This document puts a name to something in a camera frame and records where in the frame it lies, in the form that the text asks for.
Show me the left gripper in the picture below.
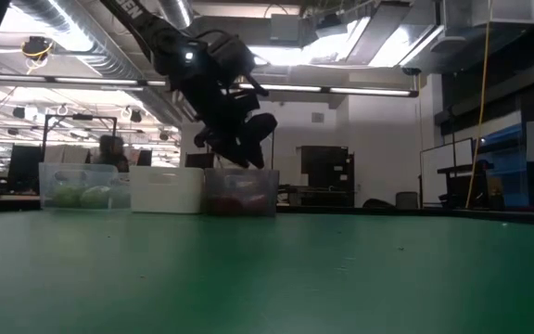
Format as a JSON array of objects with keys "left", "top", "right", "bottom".
[{"left": 183, "top": 73, "right": 278, "bottom": 169}]

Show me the grey plastic bin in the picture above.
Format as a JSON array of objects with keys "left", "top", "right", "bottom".
[{"left": 203, "top": 167, "right": 281, "bottom": 217}]

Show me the white plastic bin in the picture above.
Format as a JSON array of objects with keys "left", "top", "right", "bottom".
[{"left": 129, "top": 165, "right": 206, "bottom": 214}]

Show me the black cabinet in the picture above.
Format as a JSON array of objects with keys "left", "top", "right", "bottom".
[{"left": 299, "top": 146, "right": 356, "bottom": 208}]

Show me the grey ceiling air unit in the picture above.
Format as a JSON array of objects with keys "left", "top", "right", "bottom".
[{"left": 269, "top": 13, "right": 306, "bottom": 46}]

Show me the person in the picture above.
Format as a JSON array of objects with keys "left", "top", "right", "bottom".
[{"left": 95, "top": 134, "right": 132, "bottom": 173}]

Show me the long ceiling light strip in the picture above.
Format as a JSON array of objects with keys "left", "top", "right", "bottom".
[{"left": 0, "top": 73, "right": 420, "bottom": 98}]

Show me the green table mat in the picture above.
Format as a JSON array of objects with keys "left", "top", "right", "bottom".
[{"left": 0, "top": 208, "right": 534, "bottom": 334}]

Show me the black bag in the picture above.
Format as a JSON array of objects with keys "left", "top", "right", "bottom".
[{"left": 362, "top": 198, "right": 396, "bottom": 210}]

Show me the green cucumber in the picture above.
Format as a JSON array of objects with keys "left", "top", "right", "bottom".
[
  {"left": 51, "top": 185, "right": 85, "bottom": 209},
  {"left": 80, "top": 185, "right": 113, "bottom": 210}
]

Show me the clear plastic bin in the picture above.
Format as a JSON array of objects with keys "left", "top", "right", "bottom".
[{"left": 38, "top": 161, "right": 133, "bottom": 211}]

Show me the grey trash bin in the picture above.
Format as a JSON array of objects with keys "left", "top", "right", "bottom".
[{"left": 395, "top": 191, "right": 420, "bottom": 210}]

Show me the white board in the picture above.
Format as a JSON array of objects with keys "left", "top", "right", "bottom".
[{"left": 419, "top": 137, "right": 476, "bottom": 206}]

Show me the black monitor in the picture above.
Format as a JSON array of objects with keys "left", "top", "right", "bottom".
[{"left": 6, "top": 144, "right": 42, "bottom": 192}]

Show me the dark desk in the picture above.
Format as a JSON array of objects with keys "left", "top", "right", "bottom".
[{"left": 437, "top": 161, "right": 495, "bottom": 209}]

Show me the blue partition panel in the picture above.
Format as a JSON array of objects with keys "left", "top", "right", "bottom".
[{"left": 473, "top": 122, "right": 530, "bottom": 209}]

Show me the silver spiral ceiling duct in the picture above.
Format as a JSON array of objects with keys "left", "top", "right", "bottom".
[
  {"left": 158, "top": 0, "right": 195, "bottom": 30},
  {"left": 10, "top": 0, "right": 146, "bottom": 81}
]

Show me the black metal frame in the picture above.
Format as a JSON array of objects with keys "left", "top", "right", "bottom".
[{"left": 42, "top": 113, "right": 119, "bottom": 146}]

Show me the black table border frame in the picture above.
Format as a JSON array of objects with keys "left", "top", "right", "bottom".
[{"left": 0, "top": 197, "right": 534, "bottom": 227}]

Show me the black yellow ceiling cable reel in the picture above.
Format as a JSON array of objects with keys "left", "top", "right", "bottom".
[{"left": 20, "top": 35, "right": 54, "bottom": 73}]

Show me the yellow hanging cord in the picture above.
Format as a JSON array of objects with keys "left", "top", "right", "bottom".
[{"left": 464, "top": 0, "right": 494, "bottom": 209}]

